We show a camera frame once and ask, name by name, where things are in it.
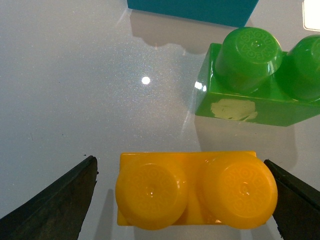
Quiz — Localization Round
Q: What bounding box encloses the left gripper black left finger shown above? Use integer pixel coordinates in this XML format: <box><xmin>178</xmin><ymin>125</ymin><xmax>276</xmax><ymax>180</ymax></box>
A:
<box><xmin>0</xmin><ymin>156</ymin><xmax>98</xmax><ymax>240</ymax></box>

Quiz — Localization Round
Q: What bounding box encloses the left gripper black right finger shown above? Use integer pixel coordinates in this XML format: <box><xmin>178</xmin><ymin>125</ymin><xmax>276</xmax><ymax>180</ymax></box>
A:
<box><xmin>264</xmin><ymin>159</ymin><xmax>320</xmax><ymax>240</ymax></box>

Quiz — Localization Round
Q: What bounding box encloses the yellow two-stud block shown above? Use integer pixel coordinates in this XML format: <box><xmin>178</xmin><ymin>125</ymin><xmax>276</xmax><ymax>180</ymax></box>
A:
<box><xmin>115</xmin><ymin>151</ymin><xmax>278</xmax><ymax>230</ymax></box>

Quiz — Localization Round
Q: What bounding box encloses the green two-stud block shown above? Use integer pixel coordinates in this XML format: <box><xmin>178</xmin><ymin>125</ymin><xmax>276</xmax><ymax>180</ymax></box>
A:
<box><xmin>195</xmin><ymin>27</ymin><xmax>320</xmax><ymax>127</ymax></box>

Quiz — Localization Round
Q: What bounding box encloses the blue three-stud block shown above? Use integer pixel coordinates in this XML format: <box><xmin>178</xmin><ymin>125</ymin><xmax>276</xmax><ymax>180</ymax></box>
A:
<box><xmin>127</xmin><ymin>0</ymin><xmax>259</xmax><ymax>28</ymax></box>

